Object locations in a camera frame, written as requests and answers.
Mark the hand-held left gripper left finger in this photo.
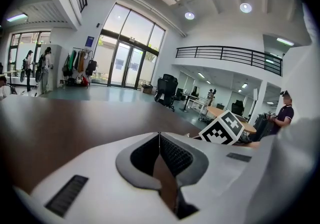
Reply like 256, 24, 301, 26
12, 131, 181, 224

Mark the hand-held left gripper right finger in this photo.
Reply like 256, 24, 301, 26
159, 131, 261, 224

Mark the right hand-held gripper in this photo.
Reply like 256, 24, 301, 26
198, 109, 246, 147

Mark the person's right forearm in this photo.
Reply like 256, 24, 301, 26
239, 140, 261, 149

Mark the round wooden table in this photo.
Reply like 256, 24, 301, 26
206, 105, 258, 135

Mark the black office chair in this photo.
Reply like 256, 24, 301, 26
154, 73, 179, 113
230, 99, 245, 119

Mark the white desk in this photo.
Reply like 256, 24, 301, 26
184, 93, 211, 114

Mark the person's grey clothing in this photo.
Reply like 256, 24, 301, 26
246, 117, 319, 224

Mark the black balcony railing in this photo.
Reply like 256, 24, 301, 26
175, 45, 284, 77

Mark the cardboard box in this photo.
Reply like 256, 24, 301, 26
140, 83, 154, 95

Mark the tube ceiling light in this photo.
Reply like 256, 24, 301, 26
5, 12, 29, 23
276, 37, 295, 47

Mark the glass entrance door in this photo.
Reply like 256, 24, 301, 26
91, 2, 166, 91

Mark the black backpack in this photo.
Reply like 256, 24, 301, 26
85, 58, 98, 77

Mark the clothes rack with garments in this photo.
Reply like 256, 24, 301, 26
61, 47, 95, 88

